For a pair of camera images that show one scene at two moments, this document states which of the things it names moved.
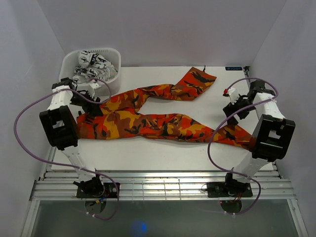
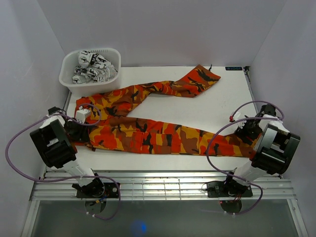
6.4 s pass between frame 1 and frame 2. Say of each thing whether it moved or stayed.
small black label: stayed
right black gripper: moved
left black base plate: stayed
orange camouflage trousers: moved
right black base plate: stayed
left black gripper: moved
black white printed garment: stayed
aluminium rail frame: stayed
